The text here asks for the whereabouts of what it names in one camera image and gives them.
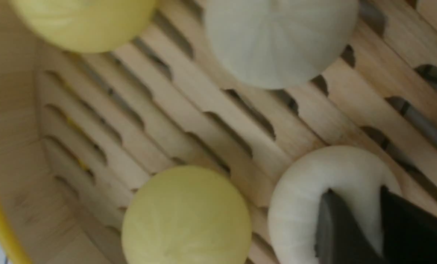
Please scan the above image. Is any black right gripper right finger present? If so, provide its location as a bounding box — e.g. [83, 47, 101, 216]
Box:
[381, 187, 437, 264]

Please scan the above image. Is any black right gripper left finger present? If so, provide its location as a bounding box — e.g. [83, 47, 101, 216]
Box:
[314, 189, 386, 264]

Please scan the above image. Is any white bun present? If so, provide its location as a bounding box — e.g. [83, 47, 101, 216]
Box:
[203, 0, 360, 90]
[267, 145, 401, 264]

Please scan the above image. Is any bamboo steamer tray yellow rim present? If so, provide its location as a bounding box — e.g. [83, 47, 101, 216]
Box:
[0, 0, 437, 264]

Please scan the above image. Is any yellow bun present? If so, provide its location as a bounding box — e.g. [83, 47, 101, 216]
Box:
[121, 166, 252, 264]
[10, 0, 159, 53]

